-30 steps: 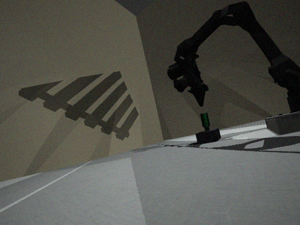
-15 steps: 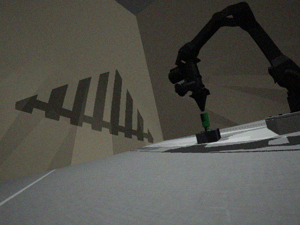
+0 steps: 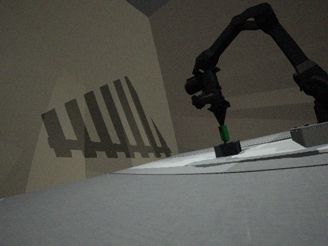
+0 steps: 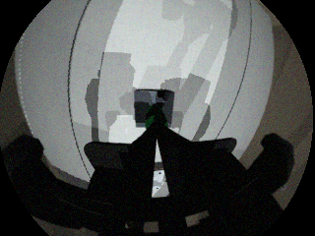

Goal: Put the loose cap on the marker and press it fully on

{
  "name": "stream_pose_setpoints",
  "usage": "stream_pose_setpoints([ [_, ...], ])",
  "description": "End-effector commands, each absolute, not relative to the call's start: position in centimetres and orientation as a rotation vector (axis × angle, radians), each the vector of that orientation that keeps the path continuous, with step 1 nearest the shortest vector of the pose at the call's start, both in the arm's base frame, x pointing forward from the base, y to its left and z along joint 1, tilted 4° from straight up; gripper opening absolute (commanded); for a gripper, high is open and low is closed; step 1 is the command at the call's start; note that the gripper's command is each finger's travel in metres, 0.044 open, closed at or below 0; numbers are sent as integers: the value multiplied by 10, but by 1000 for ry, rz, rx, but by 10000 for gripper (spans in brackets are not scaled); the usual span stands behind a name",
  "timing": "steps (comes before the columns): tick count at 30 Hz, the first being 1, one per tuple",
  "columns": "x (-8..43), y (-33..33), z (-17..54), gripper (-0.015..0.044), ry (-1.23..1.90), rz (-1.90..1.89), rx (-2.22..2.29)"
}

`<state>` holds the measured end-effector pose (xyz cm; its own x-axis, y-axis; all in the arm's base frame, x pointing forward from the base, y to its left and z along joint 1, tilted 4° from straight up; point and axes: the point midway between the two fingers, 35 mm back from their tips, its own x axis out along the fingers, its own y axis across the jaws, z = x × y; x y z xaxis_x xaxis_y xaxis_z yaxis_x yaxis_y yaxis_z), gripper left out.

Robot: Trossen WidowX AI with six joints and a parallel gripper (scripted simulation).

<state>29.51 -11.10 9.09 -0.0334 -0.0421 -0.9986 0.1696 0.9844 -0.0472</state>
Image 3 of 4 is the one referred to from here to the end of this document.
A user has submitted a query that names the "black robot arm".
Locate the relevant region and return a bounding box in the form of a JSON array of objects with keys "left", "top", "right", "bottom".
[{"left": 184, "top": 3, "right": 328, "bottom": 124}]

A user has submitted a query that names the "dark green marker cap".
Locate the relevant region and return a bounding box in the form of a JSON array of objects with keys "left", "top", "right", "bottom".
[{"left": 219, "top": 125, "right": 230, "bottom": 141}]

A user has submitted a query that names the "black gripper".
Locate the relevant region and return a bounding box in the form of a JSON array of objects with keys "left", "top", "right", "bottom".
[{"left": 199, "top": 82, "right": 230, "bottom": 126}]

